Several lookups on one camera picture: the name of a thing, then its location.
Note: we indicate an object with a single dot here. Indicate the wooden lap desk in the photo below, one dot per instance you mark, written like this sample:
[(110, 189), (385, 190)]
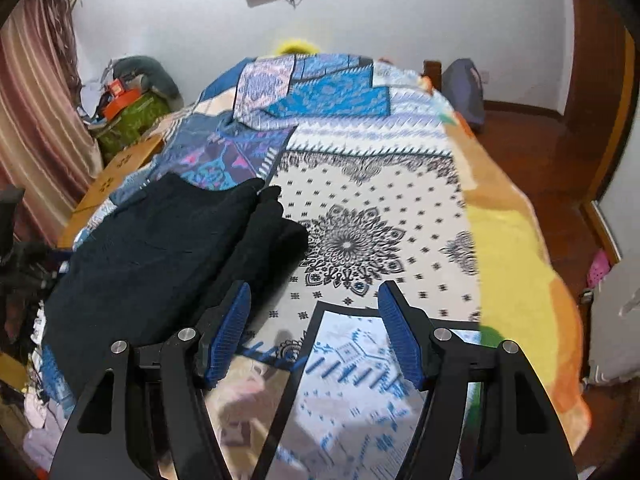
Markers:
[(125, 160)]

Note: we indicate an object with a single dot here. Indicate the green storage box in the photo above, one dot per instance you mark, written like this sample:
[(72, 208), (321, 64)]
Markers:
[(130, 125)]

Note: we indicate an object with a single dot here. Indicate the striped pink curtain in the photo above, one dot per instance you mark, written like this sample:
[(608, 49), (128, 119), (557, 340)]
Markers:
[(35, 110)]

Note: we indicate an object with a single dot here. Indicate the pink slipper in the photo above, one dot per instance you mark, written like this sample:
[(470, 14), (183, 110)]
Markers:
[(599, 267)]

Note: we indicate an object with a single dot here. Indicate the grey plush pillow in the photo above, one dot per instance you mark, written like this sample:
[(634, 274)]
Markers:
[(150, 72)]

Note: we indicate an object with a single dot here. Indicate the pile of mixed clothes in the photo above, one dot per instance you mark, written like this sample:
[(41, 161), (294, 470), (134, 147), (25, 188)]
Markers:
[(40, 410)]

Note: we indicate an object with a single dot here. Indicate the grey bag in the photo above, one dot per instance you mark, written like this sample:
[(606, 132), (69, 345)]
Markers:
[(465, 95)]

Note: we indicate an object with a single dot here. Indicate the yellow foam arch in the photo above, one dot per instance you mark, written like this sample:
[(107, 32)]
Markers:
[(295, 47)]

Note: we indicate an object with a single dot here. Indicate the orange box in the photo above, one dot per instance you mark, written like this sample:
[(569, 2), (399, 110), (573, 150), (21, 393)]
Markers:
[(120, 99)]

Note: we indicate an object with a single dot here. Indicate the wall socket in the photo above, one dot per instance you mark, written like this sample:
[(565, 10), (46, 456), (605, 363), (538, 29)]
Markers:
[(486, 76)]

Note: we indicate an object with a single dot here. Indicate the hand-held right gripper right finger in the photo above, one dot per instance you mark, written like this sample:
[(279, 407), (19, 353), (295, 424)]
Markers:
[(400, 335)]

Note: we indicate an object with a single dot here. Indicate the blue patchwork printed blanket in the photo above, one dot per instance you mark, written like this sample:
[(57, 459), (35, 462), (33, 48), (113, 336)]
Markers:
[(360, 200)]

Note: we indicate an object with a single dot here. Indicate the wooden bed post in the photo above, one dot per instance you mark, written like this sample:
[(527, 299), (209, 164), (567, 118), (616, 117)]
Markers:
[(432, 74)]

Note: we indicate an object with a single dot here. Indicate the wooden door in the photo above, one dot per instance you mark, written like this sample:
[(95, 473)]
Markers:
[(595, 60)]

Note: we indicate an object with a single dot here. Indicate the white crumpled clothes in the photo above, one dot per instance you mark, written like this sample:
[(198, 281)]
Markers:
[(92, 95)]

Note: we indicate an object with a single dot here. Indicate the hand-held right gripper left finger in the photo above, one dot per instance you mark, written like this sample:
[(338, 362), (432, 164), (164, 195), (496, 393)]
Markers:
[(230, 330)]

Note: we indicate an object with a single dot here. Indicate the orange yellow blanket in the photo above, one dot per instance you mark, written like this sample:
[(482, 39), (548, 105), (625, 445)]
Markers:
[(510, 240)]

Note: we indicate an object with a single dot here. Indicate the white cabinet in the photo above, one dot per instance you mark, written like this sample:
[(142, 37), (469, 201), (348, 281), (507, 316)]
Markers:
[(615, 335)]

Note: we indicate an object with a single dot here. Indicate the black pants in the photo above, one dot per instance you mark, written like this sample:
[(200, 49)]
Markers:
[(150, 260)]

